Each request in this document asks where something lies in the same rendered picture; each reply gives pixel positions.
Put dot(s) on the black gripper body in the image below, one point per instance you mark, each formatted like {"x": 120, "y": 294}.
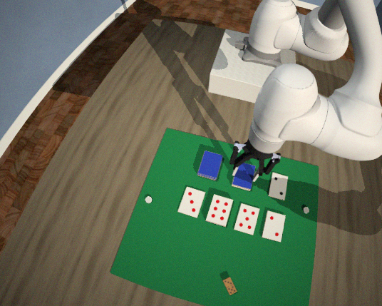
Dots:
{"x": 249, "y": 149}

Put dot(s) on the grey card with black dots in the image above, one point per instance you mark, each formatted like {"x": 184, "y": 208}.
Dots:
{"x": 278, "y": 186}

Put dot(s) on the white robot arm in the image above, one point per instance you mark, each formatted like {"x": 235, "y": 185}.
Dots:
{"x": 348, "y": 123}

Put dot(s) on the green felt mat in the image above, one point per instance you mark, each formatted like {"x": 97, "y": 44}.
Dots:
{"x": 188, "y": 258}

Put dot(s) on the blue card stack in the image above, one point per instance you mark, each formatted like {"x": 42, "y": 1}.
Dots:
{"x": 210, "y": 164}

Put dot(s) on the white playing card with red pips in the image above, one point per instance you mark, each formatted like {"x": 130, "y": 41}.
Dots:
{"x": 191, "y": 202}
{"x": 219, "y": 210}
{"x": 246, "y": 219}
{"x": 273, "y": 227}

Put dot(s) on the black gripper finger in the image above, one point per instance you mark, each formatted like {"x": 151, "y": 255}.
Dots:
{"x": 241, "y": 159}
{"x": 274, "y": 160}

